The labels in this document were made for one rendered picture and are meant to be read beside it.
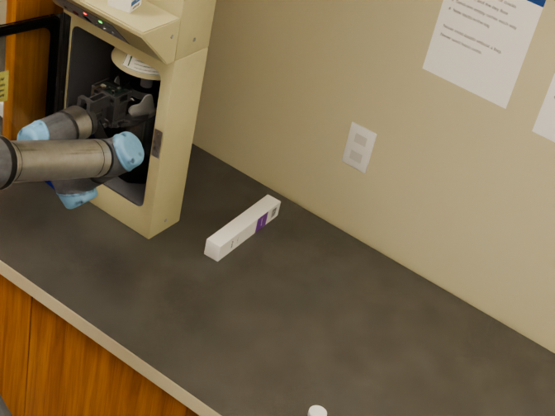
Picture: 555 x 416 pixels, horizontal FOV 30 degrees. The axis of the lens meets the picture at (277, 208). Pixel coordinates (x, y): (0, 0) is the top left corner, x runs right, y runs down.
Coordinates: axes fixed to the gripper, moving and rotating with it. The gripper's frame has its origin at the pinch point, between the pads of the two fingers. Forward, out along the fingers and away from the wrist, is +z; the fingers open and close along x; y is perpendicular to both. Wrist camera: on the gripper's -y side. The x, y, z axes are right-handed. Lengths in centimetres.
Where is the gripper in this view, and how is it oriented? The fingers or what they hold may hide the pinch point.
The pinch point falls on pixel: (143, 100)
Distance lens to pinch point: 238.0
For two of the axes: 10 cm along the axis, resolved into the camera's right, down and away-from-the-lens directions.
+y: 1.9, -8.0, -5.8
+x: -8.0, -4.7, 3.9
